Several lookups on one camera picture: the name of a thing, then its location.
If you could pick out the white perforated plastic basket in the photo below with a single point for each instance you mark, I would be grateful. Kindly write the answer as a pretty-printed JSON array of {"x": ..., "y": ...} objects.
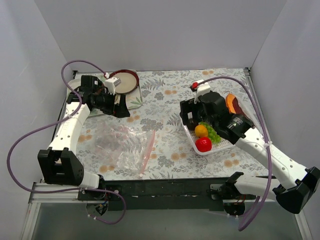
[{"x": 230, "y": 131}]

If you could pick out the green fake grapes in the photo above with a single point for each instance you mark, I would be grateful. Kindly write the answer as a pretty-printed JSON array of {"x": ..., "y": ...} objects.
[{"x": 212, "y": 134}]

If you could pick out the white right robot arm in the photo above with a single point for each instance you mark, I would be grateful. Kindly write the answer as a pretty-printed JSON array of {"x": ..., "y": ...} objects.
[{"x": 291, "y": 184}]

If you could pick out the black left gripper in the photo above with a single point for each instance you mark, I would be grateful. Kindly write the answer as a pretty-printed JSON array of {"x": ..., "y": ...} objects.
[{"x": 116, "y": 107}]

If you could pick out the floral serving tray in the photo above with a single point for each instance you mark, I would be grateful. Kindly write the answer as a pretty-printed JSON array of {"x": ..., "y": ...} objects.
[{"x": 134, "y": 99}]

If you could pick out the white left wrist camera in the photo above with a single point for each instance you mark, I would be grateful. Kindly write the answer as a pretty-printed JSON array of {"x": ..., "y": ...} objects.
[{"x": 111, "y": 84}]

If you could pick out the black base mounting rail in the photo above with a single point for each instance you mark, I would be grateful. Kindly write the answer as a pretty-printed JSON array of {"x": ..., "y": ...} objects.
[{"x": 163, "y": 194}]

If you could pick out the floral patterned tablecloth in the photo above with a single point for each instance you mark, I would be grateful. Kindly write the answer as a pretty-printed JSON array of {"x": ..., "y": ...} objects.
[{"x": 172, "y": 155}]

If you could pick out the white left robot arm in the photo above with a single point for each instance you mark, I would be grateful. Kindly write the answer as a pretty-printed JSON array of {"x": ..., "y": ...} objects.
[{"x": 59, "y": 163}]

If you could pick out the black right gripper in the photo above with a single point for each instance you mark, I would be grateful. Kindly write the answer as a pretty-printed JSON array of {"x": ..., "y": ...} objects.
[{"x": 188, "y": 113}]

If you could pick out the clear zip top bag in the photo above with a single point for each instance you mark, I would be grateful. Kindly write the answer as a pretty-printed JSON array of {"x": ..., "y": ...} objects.
[{"x": 123, "y": 147}]

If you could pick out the aluminium frame rail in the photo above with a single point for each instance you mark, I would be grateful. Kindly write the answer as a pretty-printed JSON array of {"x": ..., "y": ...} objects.
[{"x": 50, "y": 193}]

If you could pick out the yellow fake bell pepper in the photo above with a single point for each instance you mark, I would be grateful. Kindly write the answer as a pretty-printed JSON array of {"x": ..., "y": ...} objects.
[{"x": 201, "y": 131}]

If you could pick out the red rimmed cream plate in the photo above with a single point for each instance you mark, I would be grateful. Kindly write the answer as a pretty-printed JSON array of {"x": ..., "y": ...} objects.
[{"x": 129, "y": 80}]

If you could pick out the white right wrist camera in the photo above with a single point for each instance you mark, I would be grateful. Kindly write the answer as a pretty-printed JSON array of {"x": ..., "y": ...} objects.
[{"x": 199, "y": 87}]

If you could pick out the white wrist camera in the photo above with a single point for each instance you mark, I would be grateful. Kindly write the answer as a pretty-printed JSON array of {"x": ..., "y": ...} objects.
[
  {"x": 111, "y": 84},
  {"x": 199, "y": 87}
]

